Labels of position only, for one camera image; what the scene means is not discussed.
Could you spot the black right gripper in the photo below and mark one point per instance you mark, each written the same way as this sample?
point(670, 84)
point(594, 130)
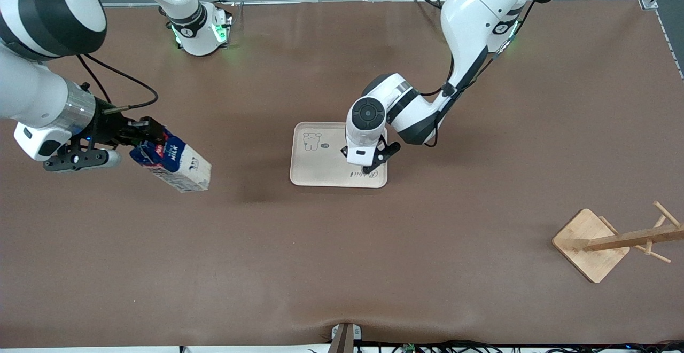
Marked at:
point(109, 127)

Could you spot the blue white milk carton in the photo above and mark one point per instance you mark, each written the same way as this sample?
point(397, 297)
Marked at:
point(181, 169)

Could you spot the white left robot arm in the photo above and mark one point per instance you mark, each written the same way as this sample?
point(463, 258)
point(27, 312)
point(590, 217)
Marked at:
point(481, 16)

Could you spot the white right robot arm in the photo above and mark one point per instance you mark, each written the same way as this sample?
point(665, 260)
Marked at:
point(32, 91)

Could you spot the cream rectangular tray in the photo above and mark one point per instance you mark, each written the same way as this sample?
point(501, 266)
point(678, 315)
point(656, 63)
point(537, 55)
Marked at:
point(320, 166)

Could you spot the wooden mug rack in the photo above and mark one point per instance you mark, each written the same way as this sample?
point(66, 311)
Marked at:
point(588, 246)

